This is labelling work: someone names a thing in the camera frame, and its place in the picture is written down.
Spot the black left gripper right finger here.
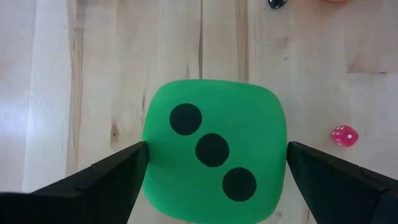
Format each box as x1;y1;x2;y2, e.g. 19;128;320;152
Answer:
286;141;398;224

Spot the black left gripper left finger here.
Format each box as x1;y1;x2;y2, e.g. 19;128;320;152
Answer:
24;141;149;224

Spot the green foam die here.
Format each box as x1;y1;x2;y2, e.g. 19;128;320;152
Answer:
142;79;287;224

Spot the small pink translucent die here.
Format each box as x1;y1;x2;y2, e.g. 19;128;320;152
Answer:
330;124;359;148

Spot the small black die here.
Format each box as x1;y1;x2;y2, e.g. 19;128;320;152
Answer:
267;0;289;9

